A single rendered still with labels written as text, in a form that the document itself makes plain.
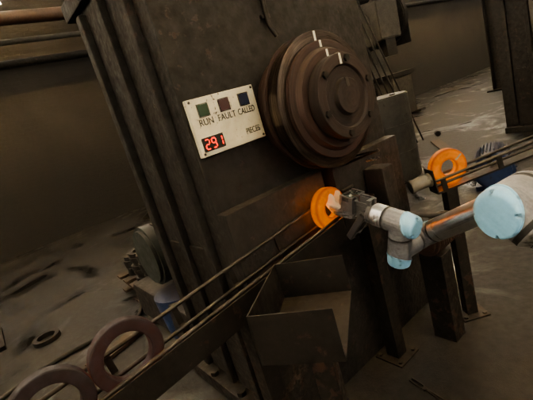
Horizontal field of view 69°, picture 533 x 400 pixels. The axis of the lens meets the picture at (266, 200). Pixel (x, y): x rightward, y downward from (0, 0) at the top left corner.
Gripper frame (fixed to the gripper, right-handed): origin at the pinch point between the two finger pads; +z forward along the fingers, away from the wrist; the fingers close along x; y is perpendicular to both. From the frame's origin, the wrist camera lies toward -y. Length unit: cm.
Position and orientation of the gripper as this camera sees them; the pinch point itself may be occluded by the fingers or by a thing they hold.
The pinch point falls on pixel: (327, 203)
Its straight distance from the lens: 143.4
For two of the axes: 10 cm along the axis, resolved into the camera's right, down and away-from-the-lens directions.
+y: -1.1, -9.0, -4.3
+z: -6.6, -2.6, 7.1
